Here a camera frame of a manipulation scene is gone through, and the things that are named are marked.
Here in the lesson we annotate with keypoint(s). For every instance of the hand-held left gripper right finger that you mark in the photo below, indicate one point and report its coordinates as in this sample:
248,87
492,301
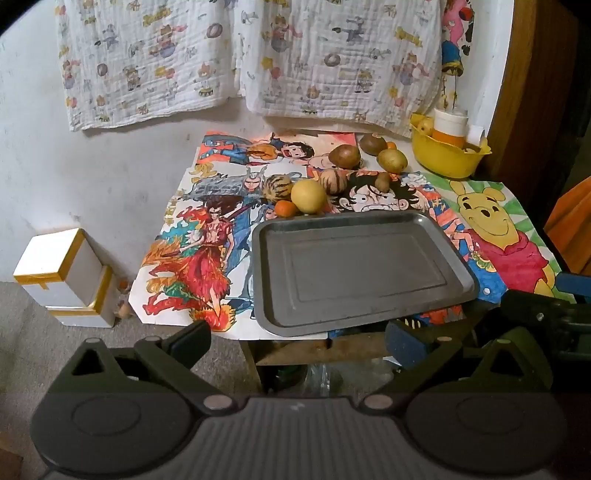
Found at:
406,344

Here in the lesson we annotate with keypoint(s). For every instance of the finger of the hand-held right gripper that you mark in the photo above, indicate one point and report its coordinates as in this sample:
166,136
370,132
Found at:
575,287
540,310

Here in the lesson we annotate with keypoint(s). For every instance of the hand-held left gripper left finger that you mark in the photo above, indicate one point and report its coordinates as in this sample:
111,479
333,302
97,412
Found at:
191,344

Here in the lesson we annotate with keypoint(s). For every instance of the grey metal tray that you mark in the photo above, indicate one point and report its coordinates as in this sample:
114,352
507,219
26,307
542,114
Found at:
360,277

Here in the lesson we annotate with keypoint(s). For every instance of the brown kiwi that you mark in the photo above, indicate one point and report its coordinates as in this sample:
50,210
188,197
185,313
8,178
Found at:
382,182

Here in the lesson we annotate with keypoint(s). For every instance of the round yellow pear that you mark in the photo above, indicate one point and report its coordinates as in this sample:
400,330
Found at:
308,196

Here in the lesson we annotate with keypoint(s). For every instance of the striped pepino melon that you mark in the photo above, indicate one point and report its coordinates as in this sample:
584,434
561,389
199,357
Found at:
334,181
277,188

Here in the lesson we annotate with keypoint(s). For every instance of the yellow green mango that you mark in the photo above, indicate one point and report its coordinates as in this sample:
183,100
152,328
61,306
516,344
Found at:
392,160

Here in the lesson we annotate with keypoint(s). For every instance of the oval brown sapodilla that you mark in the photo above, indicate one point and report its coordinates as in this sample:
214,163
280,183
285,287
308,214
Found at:
344,156

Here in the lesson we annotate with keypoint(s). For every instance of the round brown sapodilla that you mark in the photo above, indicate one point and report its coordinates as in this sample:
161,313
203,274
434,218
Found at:
373,144

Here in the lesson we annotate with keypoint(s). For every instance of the orange panel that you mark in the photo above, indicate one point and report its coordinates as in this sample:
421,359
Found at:
570,221

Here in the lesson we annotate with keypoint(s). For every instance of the flame character poster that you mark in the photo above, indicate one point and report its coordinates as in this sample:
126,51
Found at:
198,267

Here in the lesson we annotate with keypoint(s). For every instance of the Winnie the Pooh cloth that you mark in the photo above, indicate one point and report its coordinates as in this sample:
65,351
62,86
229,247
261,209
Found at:
498,221

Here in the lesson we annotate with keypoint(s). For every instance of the white box with yellow tape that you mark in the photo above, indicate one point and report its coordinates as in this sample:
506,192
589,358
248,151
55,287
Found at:
51,263
92,316

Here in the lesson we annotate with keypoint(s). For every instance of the wooden table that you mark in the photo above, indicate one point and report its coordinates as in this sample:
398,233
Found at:
295,353

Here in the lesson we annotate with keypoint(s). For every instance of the straw hat character poster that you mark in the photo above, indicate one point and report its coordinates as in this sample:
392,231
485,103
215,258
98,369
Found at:
364,196

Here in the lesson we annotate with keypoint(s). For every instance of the yellow plastic bowl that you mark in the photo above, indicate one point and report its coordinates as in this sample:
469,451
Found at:
443,161

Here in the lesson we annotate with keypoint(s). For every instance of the white paper roll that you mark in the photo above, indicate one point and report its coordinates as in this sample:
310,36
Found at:
475,134

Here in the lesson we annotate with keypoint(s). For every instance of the brown wooden door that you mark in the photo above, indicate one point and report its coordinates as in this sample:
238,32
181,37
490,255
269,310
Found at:
535,92

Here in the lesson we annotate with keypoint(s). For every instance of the cartoon boys poster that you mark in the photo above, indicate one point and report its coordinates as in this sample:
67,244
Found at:
231,148

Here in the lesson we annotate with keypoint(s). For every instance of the white and orange container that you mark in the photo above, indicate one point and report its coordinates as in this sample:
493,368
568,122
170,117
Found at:
450,127

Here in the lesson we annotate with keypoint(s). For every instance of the small yellow apple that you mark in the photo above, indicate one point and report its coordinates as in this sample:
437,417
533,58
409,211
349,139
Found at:
425,126

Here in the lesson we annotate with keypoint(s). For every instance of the white printed cloth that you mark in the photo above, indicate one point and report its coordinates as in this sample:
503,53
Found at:
147,60
332,55

